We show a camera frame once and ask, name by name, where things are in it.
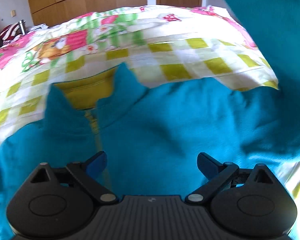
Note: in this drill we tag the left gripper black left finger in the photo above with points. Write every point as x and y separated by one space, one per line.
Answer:
86 173

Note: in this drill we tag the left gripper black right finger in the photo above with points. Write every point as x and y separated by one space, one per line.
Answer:
219 177

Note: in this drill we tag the teal fleece zip pullover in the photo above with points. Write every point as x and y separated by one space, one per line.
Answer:
190 119

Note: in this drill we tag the checkered floral bed quilt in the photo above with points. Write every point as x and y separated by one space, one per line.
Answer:
140 42

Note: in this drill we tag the red white striped pillow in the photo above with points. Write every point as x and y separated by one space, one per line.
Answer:
11 31

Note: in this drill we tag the wall light switch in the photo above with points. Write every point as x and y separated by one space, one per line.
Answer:
13 13

